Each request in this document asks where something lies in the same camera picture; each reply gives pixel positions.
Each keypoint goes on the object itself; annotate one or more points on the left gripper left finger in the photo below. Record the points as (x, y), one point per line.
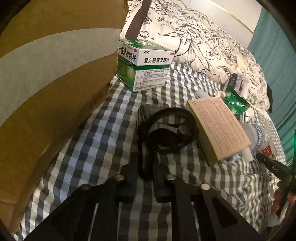
(91, 212)

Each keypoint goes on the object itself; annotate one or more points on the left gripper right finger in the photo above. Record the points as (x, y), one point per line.
(198, 212)

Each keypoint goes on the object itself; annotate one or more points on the white dark-label sachet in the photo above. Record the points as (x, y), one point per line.
(268, 149)

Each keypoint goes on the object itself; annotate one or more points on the clear blue-label floss jar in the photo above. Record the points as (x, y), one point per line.
(256, 135)

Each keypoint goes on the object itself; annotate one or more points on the tan paper box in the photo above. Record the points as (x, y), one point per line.
(220, 133)

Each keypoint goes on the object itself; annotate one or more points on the black strap band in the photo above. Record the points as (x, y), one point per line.
(162, 130)

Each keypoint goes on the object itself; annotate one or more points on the black garment behind duvet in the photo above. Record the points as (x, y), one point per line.
(270, 98)

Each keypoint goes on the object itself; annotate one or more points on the teal curtain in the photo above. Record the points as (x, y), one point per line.
(276, 56)

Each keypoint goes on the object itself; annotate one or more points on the floral folded duvet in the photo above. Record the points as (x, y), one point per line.
(197, 43)

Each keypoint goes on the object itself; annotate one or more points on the green white medicine box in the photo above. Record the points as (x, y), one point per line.
(142, 64)

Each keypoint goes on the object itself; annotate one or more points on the brown cardboard box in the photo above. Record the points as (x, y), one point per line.
(57, 59)

